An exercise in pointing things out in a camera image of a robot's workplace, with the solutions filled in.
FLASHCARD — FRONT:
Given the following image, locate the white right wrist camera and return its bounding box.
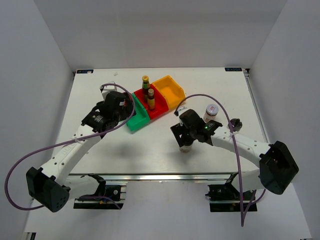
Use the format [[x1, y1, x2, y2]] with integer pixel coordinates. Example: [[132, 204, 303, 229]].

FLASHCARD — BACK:
[[174, 106, 188, 117]]

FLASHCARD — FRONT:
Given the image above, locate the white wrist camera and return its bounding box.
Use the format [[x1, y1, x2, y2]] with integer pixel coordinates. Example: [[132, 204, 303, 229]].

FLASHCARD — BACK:
[[174, 106, 188, 117], [99, 81, 117, 101]]

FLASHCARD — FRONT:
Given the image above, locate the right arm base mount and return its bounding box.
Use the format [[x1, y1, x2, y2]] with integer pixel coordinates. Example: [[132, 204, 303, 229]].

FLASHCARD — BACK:
[[204, 183, 258, 213]]

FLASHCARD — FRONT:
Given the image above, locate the black lid white powder jar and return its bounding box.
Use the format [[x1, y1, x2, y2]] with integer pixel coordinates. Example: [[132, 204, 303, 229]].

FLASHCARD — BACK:
[[230, 118, 243, 132]]

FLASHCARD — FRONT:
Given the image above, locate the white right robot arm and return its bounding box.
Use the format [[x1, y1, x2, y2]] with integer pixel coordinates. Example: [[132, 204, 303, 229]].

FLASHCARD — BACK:
[[170, 109, 299, 200]]

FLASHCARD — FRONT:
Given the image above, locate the black lid spice jar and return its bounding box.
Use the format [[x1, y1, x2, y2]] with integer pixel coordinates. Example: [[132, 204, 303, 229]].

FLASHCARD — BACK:
[[179, 141, 193, 153]]

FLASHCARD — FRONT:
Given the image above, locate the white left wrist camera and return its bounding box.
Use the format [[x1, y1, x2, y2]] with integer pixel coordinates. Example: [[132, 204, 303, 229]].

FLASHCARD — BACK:
[[99, 81, 117, 101]]

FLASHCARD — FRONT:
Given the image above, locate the red plastic bin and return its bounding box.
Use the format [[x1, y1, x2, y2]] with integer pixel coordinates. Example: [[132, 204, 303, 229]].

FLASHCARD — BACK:
[[133, 84, 169, 121]]

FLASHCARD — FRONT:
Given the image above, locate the green plastic bin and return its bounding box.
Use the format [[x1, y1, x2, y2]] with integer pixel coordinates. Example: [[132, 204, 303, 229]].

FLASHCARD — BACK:
[[126, 93, 150, 132]]

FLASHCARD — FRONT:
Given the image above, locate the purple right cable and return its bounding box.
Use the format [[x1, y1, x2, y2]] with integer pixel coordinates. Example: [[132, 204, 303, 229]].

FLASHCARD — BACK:
[[174, 93, 266, 227]]

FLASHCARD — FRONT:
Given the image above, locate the yellow plastic bin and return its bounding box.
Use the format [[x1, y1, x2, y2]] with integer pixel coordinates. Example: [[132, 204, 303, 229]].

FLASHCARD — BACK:
[[152, 75, 186, 110]]

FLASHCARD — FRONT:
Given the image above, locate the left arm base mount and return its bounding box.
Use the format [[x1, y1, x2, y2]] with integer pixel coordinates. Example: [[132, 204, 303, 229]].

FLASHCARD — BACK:
[[73, 181, 127, 210]]

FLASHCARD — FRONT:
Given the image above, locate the right blue corner label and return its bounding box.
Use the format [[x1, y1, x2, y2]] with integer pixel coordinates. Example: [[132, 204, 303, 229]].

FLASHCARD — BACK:
[[224, 67, 243, 72]]

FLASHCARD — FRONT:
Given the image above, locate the blue corner label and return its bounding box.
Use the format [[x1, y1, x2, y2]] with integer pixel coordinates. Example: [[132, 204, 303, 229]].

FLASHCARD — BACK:
[[76, 69, 94, 74], [224, 67, 243, 72]]

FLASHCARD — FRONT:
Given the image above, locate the left blue corner label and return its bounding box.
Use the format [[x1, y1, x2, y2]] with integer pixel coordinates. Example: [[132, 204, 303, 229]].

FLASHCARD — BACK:
[[76, 69, 94, 74]]

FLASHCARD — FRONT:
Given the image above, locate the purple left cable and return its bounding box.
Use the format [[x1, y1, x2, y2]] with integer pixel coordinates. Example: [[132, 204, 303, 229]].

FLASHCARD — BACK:
[[4, 83, 137, 211]]

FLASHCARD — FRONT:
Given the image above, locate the purple cable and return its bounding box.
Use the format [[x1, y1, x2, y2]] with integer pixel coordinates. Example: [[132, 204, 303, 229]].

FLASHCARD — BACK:
[[4, 83, 137, 211], [174, 93, 266, 227]]

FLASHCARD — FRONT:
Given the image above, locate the aluminium front rail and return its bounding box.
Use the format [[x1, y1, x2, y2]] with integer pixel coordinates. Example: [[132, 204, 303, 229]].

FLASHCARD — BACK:
[[69, 172, 238, 183]]

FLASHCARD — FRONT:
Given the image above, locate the small yellow label bottle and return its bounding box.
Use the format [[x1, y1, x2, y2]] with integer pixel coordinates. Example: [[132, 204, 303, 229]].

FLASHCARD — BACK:
[[147, 88, 155, 111]]

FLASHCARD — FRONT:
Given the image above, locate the yellow cap sauce bottle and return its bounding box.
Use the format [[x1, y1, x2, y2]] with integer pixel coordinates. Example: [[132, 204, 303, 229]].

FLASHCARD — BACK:
[[141, 75, 150, 103]]

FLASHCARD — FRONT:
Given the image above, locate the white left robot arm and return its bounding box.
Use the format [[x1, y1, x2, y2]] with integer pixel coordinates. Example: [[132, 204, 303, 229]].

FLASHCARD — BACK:
[[26, 91, 134, 213]]

